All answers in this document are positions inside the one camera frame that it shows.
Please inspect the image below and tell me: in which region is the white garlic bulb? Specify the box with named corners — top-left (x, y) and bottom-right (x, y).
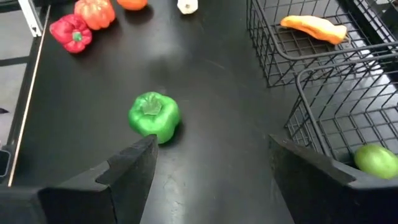
top-left (177, 0), bottom-right (199, 16)

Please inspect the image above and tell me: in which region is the yellow orange chili pepper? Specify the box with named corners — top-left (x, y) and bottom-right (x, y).
top-left (280, 15), bottom-right (348, 45)

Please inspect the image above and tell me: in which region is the black metal table frame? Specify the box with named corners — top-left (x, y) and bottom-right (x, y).
top-left (0, 0), bottom-right (53, 188)

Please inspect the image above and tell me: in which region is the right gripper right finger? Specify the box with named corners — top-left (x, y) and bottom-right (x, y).
top-left (268, 134), bottom-right (398, 224)

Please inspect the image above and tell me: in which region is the small orange pumpkin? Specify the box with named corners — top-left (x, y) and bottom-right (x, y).
top-left (73, 0), bottom-right (117, 31)

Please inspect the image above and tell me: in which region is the black wire basket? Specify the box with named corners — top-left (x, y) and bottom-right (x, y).
top-left (246, 0), bottom-right (398, 88)
top-left (284, 57), bottom-right (398, 177)

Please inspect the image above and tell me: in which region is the white metal bar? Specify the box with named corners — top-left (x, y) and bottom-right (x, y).
top-left (17, 0), bottom-right (44, 38)

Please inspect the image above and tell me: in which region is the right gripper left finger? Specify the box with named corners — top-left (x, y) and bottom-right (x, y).
top-left (0, 134), bottom-right (159, 224)

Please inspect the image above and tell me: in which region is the small green lime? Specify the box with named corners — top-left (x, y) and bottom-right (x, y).
top-left (354, 143), bottom-right (398, 180)

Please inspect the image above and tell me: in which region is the round orange fruit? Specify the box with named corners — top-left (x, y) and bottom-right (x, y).
top-left (116, 0), bottom-right (149, 12)

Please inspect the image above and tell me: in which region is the red bell pepper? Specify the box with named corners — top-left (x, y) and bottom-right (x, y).
top-left (49, 13), bottom-right (93, 55)

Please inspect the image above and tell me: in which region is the green bell pepper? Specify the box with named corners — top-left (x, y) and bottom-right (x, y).
top-left (127, 91), bottom-right (182, 145)

